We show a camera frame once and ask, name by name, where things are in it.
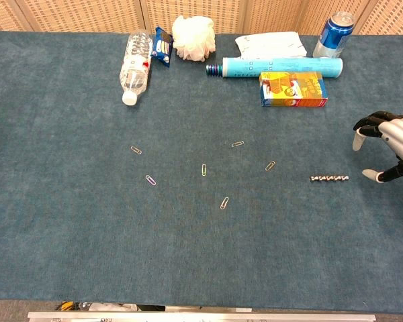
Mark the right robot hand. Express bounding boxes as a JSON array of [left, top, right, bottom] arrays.
[[352, 111, 403, 184]]

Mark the gold metal chain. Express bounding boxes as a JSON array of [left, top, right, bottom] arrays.
[[309, 174, 351, 182]]

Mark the orange yellow carton box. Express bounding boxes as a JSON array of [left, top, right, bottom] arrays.
[[259, 71, 328, 107]]

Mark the blue soda can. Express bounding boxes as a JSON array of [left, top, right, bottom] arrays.
[[312, 11, 356, 60]]

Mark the light blue cardboard tube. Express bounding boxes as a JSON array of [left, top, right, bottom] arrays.
[[221, 56, 343, 80]]

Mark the white tissue pack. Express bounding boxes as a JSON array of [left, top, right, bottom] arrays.
[[234, 31, 308, 61]]

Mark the stack of colourful rings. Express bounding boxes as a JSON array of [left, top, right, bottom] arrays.
[[205, 62, 224, 78]]

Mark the white mesh bath loofah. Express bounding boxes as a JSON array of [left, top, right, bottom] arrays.
[[171, 15, 218, 63]]

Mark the wicker folding screen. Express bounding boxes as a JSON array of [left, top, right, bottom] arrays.
[[0, 0, 403, 36]]

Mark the blue cookie packet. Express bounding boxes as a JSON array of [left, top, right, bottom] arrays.
[[150, 25, 174, 69]]

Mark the clear plastic water bottle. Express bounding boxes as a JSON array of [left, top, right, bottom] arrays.
[[119, 30, 152, 107]]

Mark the teal felt table cloth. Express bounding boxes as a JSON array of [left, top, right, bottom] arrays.
[[0, 30, 403, 316]]

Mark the aluminium profile rail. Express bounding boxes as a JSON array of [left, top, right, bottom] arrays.
[[27, 311, 377, 322]]

